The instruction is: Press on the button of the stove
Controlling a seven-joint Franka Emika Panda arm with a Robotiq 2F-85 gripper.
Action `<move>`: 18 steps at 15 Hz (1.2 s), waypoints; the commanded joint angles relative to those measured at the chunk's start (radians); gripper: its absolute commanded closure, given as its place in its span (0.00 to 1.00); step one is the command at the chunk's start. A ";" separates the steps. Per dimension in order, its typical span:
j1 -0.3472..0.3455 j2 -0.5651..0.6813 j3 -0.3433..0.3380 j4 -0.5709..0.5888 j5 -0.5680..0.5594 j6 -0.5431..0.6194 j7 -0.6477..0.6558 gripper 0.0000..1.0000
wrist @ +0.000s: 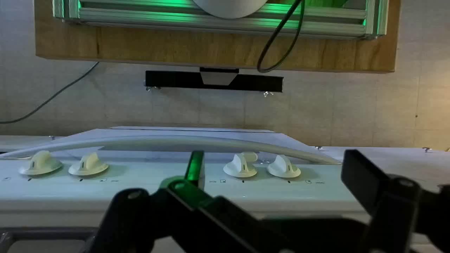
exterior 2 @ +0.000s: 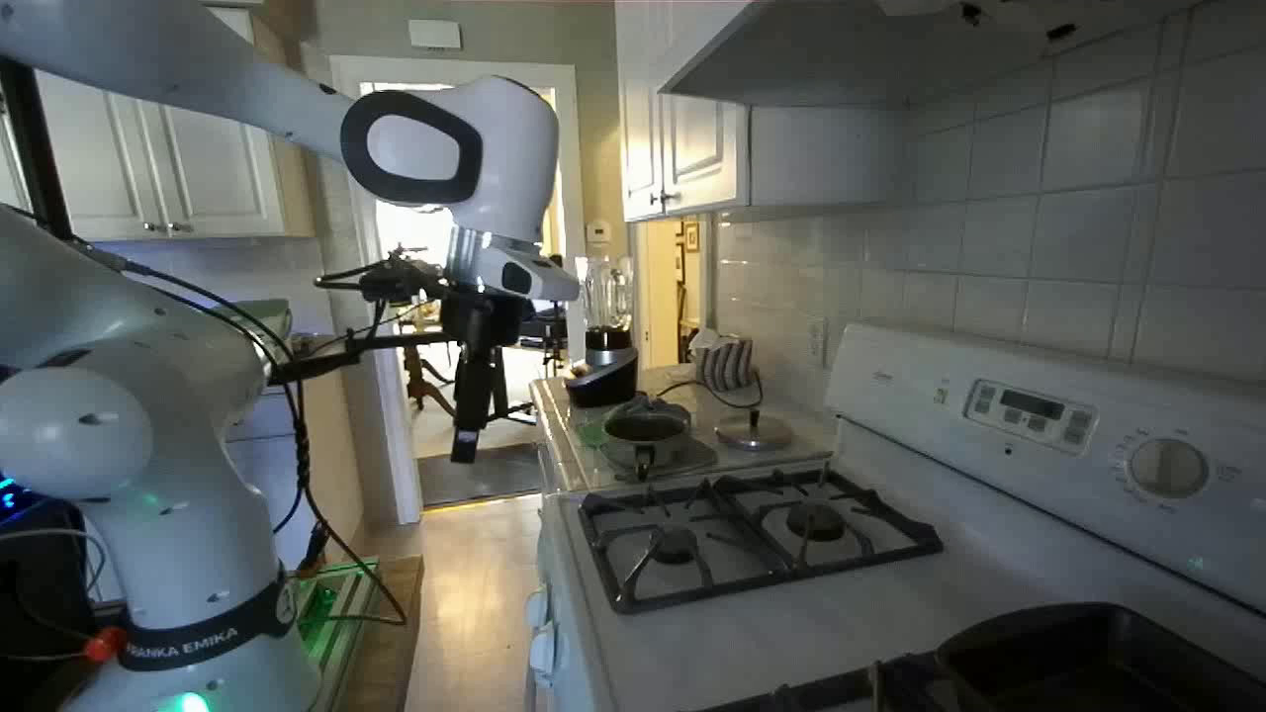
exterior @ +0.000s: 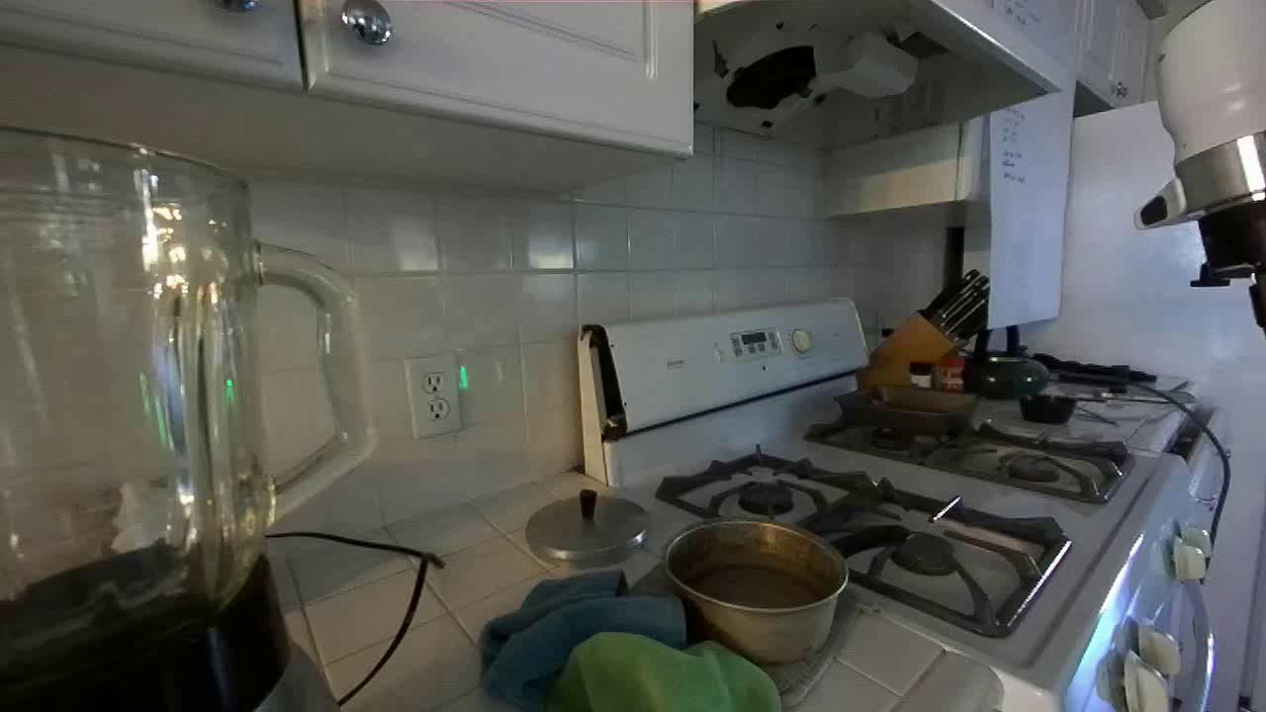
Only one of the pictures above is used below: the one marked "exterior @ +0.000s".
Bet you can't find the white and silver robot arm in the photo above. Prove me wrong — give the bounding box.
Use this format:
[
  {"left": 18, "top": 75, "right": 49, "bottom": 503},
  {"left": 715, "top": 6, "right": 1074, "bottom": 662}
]
[{"left": 1141, "top": 0, "right": 1266, "bottom": 329}]

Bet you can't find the stove clock control panel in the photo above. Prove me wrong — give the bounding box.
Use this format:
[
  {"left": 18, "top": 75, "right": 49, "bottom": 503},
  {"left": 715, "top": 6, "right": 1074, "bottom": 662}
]
[{"left": 727, "top": 329, "right": 784, "bottom": 358}]

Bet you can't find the white gas stove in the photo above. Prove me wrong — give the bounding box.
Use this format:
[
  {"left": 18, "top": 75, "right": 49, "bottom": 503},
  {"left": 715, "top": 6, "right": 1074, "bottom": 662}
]
[{"left": 578, "top": 296, "right": 1219, "bottom": 712}]

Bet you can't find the white stove knob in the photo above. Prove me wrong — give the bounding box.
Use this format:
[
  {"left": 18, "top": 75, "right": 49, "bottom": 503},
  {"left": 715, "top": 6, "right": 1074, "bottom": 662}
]
[
  {"left": 1135, "top": 626, "right": 1184, "bottom": 676},
  {"left": 1170, "top": 538, "right": 1211, "bottom": 582},
  {"left": 1122, "top": 654, "right": 1170, "bottom": 712}
]

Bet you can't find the round metal pot lid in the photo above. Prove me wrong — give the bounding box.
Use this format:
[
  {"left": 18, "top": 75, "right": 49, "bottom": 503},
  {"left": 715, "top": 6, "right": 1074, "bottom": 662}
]
[{"left": 525, "top": 489, "right": 649, "bottom": 564}]

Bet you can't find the metal saucepan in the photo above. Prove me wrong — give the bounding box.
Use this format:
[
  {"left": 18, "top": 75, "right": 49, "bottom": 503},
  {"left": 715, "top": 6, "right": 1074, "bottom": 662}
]
[{"left": 660, "top": 519, "right": 883, "bottom": 664}]

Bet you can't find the wooden knife block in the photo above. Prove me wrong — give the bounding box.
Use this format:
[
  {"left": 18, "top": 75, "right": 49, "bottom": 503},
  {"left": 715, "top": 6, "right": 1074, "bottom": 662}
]
[{"left": 860, "top": 270, "right": 991, "bottom": 393}]

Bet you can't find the blue cloth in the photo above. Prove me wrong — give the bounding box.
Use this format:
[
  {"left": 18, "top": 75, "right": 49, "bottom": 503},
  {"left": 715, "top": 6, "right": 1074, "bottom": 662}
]
[{"left": 478, "top": 571, "right": 688, "bottom": 712}]

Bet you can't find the green cloth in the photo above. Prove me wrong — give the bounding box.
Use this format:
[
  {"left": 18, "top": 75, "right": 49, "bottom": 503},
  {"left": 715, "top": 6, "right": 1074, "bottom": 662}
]
[{"left": 551, "top": 633, "right": 784, "bottom": 712}]

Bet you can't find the white range hood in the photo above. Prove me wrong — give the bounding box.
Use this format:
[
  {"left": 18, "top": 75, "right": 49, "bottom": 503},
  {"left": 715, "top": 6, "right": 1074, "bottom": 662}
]
[{"left": 693, "top": 0, "right": 1074, "bottom": 146}]

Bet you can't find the right black burner grate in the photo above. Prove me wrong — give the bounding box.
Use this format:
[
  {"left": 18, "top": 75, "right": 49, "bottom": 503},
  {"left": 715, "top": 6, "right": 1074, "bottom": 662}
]
[{"left": 806, "top": 395, "right": 1133, "bottom": 503}]

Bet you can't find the black burner grate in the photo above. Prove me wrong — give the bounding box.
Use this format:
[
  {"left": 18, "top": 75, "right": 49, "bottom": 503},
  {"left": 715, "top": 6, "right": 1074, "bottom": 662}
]
[
  {"left": 657, "top": 449, "right": 1074, "bottom": 637},
  {"left": 806, "top": 395, "right": 1133, "bottom": 503}
]

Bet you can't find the left black burner grate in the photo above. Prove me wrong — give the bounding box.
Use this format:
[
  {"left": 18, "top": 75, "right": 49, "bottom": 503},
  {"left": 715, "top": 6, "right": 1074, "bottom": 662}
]
[{"left": 657, "top": 449, "right": 1074, "bottom": 637}]

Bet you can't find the silver cabinet knob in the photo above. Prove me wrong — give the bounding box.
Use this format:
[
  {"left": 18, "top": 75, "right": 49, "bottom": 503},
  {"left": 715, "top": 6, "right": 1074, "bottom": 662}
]
[{"left": 337, "top": 0, "right": 395, "bottom": 46}]

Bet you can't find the white paper sheet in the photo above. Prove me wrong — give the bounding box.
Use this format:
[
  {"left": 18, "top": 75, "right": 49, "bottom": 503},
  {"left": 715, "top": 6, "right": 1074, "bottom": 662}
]
[{"left": 984, "top": 91, "right": 1074, "bottom": 329}]

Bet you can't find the white upper cabinet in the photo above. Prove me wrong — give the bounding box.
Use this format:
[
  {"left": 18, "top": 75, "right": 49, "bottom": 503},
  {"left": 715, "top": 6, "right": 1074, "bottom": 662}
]
[{"left": 0, "top": 0, "right": 693, "bottom": 155}]

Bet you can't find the glass blender jar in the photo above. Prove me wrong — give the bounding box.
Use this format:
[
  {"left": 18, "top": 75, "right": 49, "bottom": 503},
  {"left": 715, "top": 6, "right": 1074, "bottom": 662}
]
[{"left": 0, "top": 125, "right": 376, "bottom": 600}]

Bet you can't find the black blender base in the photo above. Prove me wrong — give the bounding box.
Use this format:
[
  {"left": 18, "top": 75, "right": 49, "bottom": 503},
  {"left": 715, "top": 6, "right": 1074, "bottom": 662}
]
[{"left": 0, "top": 553, "right": 291, "bottom": 712}]

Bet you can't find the white wall power outlet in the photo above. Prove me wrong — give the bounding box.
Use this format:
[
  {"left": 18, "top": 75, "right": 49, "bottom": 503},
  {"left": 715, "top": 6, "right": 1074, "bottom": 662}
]
[{"left": 407, "top": 354, "right": 465, "bottom": 437}]

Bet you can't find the black blender power cord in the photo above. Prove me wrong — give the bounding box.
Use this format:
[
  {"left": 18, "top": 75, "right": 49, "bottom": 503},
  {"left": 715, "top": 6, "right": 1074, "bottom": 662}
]
[{"left": 266, "top": 527, "right": 446, "bottom": 709}]

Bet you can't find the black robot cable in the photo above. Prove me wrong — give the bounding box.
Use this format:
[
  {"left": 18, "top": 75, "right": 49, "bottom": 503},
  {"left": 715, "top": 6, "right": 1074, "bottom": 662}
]
[{"left": 1041, "top": 353, "right": 1235, "bottom": 544}]

